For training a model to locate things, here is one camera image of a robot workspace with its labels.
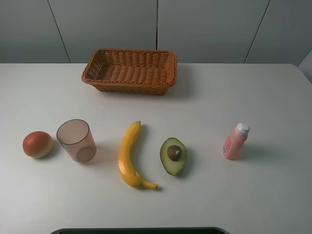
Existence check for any yellow banana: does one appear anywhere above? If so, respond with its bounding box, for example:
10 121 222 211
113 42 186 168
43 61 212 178
118 121 158 189

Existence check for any pink bottle white cap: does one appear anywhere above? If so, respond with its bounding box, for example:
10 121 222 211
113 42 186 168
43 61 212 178
222 123 250 160

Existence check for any halved avocado with pit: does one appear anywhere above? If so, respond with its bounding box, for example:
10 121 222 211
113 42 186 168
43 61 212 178
160 137 187 176

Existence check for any black tray edge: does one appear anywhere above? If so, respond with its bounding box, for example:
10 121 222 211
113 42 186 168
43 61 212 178
52 227 229 234

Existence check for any brown wicker basket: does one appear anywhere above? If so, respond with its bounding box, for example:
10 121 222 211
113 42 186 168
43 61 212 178
81 48 177 95

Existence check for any red yellow apple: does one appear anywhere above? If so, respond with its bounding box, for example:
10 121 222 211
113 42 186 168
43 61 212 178
22 131 54 158

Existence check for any translucent brown plastic cup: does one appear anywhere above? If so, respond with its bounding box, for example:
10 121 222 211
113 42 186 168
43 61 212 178
56 119 97 163

